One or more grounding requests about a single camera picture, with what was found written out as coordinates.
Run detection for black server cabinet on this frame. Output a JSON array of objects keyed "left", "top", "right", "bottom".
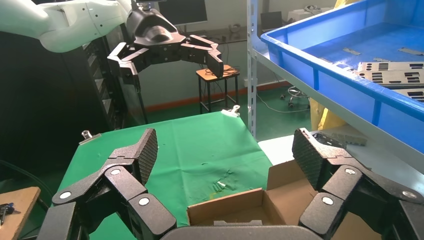
[{"left": 0, "top": 31, "right": 149, "bottom": 186}]

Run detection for dark key bunch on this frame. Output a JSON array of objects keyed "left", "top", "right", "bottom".
[{"left": 0, "top": 202, "right": 21, "bottom": 226}]

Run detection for brown cardboard box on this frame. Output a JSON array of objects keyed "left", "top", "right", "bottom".
[{"left": 187, "top": 158, "right": 382, "bottom": 240}]

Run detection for folded shiny metal plate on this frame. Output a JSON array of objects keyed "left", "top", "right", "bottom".
[{"left": 331, "top": 132, "right": 368, "bottom": 147}]

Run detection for yellow plastic sheet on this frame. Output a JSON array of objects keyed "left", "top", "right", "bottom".
[{"left": 309, "top": 97, "right": 348, "bottom": 132}]

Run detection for metal I/O shield plate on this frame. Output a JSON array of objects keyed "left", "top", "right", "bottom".
[
  {"left": 356, "top": 70, "right": 424, "bottom": 88},
  {"left": 394, "top": 88, "right": 424, "bottom": 103},
  {"left": 359, "top": 61, "right": 424, "bottom": 72}
]

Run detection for white box device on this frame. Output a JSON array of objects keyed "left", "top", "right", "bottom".
[{"left": 287, "top": 4, "right": 336, "bottom": 23}]

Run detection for black coiled cable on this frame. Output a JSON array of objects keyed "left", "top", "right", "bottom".
[{"left": 223, "top": 65, "right": 240, "bottom": 77}]

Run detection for brown wooden board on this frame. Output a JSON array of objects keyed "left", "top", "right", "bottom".
[{"left": 0, "top": 186, "right": 42, "bottom": 240}]

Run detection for silver binder clip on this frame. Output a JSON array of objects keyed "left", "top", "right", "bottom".
[
  {"left": 78, "top": 130, "right": 102, "bottom": 146},
  {"left": 221, "top": 104, "right": 241, "bottom": 119}
]

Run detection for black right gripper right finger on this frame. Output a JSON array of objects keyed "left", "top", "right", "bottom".
[{"left": 291, "top": 128, "right": 424, "bottom": 240}]

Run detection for green table cloth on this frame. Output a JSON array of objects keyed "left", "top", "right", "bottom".
[{"left": 38, "top": 110, "right": 273, "bottom": 240}]

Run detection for black laptop screen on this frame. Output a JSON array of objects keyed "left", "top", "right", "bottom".
[{"left": 259, "top": 11, "right": 283, "bottom": 33}]

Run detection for blue plastic tray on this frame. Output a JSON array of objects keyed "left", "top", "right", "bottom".
[{"left": 260, "top": 0, "right": 424, "bottom": 146}]

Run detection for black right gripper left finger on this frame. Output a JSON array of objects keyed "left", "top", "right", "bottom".
[{"left": 36, "top": 128, "right": 178, "bottom": 240}]

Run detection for dark office desk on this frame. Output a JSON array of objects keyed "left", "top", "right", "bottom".
[{"left": 183, "top": 26, "right": 249, "bottom": 46}]

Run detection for wooden stool black legs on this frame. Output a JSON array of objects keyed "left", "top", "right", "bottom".
[{"left": 195, "top": 64, "right": 241, "bottom": 115}]

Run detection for small white paper scrap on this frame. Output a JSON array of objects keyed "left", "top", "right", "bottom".
[{"left": 211, "top": 180, "right": 229, "bottom": 194}]

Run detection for black computer monitor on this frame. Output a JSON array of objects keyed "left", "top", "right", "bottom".
[{"left": 158, "top": 0, "right": 208, "bottom": 27}]

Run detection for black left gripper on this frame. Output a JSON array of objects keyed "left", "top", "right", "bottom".
[{"left": 107, "top": 8, "right": 225, "bottom": 87}]

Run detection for white floor cable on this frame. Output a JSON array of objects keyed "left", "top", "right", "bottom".
[{"left": 256, "top": 92, "right": 312, "bottom": 115}]

